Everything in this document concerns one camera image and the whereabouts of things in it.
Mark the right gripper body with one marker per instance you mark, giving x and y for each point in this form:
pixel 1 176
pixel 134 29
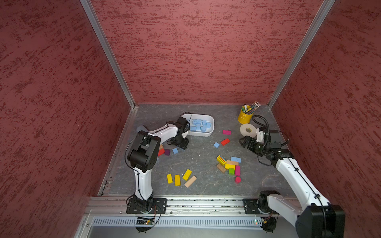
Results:
pixel 253 146

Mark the long red block left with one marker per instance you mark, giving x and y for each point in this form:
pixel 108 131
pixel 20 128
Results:
pixel 161 152

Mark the white plastic tray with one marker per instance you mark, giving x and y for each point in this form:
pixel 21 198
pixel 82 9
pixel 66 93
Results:
pixel 200 125

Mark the magenta flat block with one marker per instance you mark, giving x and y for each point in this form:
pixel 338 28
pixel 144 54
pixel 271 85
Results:
pixel 226 132

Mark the yellow long block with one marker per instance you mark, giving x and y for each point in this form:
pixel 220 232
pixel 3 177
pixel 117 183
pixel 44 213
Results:
pixel 187 174

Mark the yellow pen holder can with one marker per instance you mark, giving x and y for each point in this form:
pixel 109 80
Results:
pixel 245 115

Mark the yellow block right cluster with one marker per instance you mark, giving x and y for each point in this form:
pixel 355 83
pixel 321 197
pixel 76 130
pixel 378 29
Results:
pixel 230 166

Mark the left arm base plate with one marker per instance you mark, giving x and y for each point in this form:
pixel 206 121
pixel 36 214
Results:
pixel 157 206

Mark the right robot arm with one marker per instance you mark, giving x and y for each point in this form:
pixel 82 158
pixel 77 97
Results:
pixel 316 217

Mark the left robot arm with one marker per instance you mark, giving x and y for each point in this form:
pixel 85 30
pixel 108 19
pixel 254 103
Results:
pixel 142 154

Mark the blue block right cluster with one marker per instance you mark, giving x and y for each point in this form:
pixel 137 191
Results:
pixel 236 160

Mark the magenta cylinder block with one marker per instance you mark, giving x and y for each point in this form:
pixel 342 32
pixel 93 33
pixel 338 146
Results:
pixel 237 179

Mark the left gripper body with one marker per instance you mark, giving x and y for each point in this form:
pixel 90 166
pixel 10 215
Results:
pixel 181 142

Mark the striped yellow block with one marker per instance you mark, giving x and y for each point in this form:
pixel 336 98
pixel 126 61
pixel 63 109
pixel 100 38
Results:
pixel 221 160

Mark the magenta long block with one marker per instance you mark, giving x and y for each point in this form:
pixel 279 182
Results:
pixel 237 171

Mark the brown wooden block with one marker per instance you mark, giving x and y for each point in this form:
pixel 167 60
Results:
pixel 221 168

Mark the red block right cluster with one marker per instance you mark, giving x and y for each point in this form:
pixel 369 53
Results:
pixel 224 142

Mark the tan block right cluster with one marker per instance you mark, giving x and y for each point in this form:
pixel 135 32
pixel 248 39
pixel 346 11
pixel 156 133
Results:
pixel 232 162

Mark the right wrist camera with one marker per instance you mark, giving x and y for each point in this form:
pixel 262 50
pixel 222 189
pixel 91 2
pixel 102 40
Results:
pixel 260 137

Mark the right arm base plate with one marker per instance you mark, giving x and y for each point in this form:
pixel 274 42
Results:
pixel 251 206

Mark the pens in can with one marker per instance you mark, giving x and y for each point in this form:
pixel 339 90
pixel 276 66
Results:
pixel 253 107

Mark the long tan wooden block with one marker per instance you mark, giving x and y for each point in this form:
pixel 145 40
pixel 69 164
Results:
pixel 190 181

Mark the white tape roll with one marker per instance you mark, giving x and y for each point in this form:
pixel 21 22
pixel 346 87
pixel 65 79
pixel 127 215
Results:
pixel 248 130

